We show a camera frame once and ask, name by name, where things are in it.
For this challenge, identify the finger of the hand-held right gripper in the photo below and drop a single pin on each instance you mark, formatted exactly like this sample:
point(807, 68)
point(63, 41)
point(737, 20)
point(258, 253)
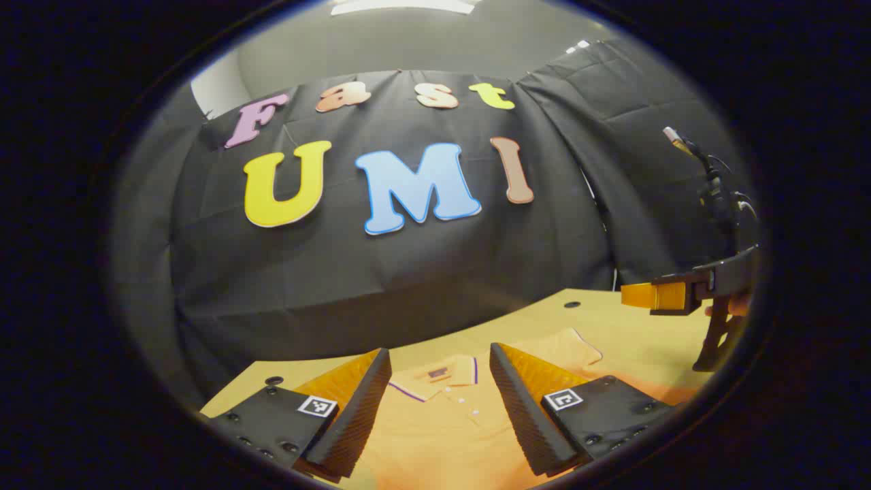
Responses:
point(680, 296)

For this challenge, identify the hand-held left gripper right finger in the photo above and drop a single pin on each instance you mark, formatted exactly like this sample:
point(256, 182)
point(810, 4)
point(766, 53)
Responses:
point(520, 408)

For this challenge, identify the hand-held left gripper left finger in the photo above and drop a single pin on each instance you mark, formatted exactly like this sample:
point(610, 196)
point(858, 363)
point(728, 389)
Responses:
point(357, 415)

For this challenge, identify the orange T-shirt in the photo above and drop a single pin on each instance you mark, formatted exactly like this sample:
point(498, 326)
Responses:
point(442, 435)

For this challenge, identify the black backdrop cloth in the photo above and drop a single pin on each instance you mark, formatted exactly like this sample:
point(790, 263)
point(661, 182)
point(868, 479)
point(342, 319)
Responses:
point(408, 272)

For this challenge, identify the ceiling light panel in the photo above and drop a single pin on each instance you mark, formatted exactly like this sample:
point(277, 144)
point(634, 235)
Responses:
point(401, 5)

